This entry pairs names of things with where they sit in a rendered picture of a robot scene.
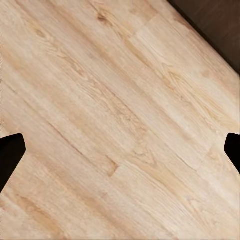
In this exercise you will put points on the cabinet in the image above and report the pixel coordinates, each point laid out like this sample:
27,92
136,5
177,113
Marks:
218,22

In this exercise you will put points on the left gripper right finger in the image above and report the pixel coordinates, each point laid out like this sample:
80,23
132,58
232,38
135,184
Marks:
232,149

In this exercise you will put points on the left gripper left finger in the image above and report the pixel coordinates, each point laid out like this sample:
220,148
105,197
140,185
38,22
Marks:
12,149

